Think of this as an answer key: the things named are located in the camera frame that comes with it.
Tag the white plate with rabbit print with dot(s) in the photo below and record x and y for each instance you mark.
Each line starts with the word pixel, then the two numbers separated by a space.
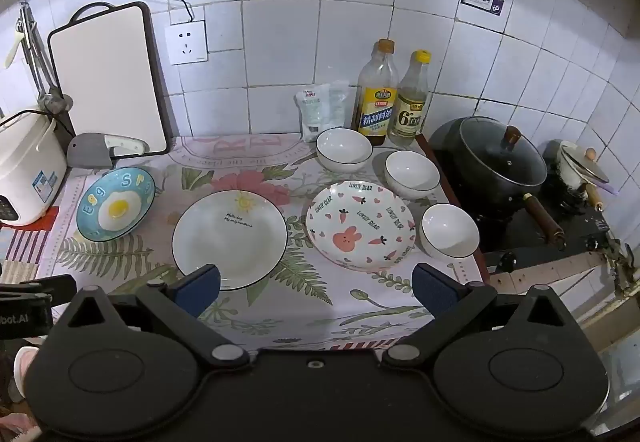
pixel 360 224

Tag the blue fried egg plate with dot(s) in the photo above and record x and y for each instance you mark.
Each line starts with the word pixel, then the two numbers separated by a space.
pixel 116 204

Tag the white cutting board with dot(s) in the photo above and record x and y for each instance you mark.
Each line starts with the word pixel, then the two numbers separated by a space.
pixel 107 76

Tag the red striped cloth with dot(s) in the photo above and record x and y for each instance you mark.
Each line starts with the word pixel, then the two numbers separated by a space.
pixel 25 247

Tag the metal pipe fitting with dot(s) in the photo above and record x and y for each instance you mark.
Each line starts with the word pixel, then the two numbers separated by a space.
pixel 617 262

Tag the clear plastic bag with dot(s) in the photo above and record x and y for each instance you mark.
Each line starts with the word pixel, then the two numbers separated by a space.
pixel 340 101

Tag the white pot lid wooden knob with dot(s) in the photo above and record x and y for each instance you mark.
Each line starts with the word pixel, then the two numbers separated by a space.
pixel 582 161

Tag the pink white object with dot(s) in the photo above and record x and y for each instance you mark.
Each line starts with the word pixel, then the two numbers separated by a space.
pixel 22 367

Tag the black gas stove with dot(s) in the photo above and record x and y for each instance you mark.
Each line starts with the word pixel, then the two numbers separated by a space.
pixel 520 232

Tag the wall sticker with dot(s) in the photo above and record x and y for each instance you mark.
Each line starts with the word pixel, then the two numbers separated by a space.
pixel 482 1

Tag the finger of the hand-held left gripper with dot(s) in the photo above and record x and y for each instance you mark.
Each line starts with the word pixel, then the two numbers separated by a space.
pixel 40 284

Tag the white rice cooker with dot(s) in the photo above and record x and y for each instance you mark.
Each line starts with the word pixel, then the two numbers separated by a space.
pixel 27 166

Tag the cooking wine bottle yellow label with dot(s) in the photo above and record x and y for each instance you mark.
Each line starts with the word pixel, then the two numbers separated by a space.
pixel 377 106

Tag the white powder bag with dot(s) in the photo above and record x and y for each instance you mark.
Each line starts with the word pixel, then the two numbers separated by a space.
pixel 314 114

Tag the white plate with sun print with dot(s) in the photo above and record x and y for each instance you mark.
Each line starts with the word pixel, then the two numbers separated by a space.
pixel 227 242

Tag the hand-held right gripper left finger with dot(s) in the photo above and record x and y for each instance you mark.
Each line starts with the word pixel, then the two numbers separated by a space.
pixel 199 286

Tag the floral tablecloth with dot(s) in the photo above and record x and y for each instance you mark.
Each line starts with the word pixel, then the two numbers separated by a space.
pixel 300 302

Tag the clear vinegar bottle yellow cap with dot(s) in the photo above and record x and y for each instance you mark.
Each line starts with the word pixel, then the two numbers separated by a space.
pixel 410 111

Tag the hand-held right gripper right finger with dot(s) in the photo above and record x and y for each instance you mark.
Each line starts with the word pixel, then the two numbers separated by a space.
pixel 431 287

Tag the white wall socket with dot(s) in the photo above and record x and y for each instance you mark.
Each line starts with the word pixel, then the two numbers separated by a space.
pixel 186 42

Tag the glass wok lid wooden knob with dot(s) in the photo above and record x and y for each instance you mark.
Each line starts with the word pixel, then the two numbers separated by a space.
pixel 500 161

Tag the white bowl with dark rim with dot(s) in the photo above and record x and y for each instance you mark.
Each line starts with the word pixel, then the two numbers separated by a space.
pixel 412 174
pixel 449 231
pixel 344 149

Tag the white milk pot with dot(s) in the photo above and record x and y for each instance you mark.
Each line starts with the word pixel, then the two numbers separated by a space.
pixel 570 174

